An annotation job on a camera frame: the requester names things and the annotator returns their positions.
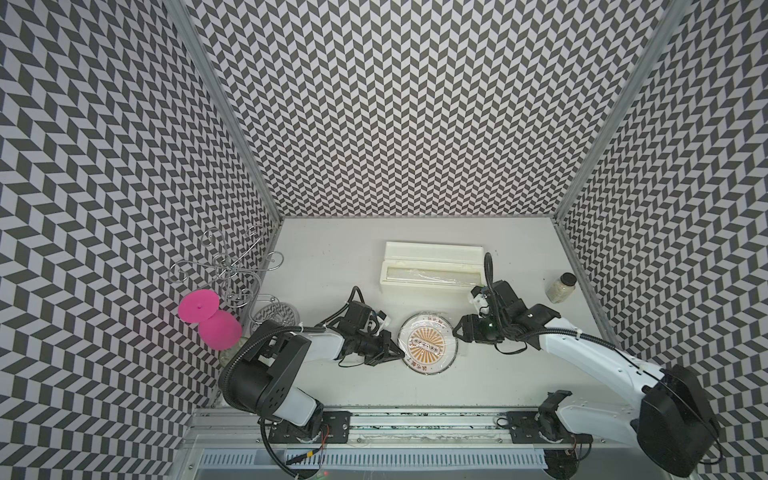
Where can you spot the small jar with black lid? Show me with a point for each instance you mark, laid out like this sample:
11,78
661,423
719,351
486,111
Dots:
561,288

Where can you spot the lower magenta disc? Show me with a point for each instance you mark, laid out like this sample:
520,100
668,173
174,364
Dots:
221,331

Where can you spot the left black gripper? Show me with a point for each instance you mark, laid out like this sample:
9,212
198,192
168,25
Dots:
383,355

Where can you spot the magenta disc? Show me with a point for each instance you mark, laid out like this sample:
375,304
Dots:
221,331
198,306

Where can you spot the round patterned ceramic plate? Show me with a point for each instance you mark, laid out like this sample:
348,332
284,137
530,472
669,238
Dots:
427,343

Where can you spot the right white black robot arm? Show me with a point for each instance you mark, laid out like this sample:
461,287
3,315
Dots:
664,412

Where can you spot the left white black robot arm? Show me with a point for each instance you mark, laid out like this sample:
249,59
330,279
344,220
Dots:
260,377

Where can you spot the upper magenta disc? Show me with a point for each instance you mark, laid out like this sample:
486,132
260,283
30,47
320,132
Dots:
198,306

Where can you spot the white plastic wrap dispenser box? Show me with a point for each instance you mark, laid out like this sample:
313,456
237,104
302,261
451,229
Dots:
443,268

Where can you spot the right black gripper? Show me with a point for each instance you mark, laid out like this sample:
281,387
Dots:
471,329

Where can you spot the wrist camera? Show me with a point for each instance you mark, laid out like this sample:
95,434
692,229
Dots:
378,321
479,300

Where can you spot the green glass cup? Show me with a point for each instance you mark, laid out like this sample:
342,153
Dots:
226,356

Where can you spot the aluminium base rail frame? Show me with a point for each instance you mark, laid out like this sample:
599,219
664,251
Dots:
367,440

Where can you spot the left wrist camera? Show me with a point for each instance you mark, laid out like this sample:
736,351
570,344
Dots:
378,321

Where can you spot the silver wire rack stand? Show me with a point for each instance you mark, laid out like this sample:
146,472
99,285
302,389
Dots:
237,285

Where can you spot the clear plastic wrap sheet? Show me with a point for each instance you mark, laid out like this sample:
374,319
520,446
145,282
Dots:
427,343

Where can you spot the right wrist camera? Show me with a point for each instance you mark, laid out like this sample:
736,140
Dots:
479,300

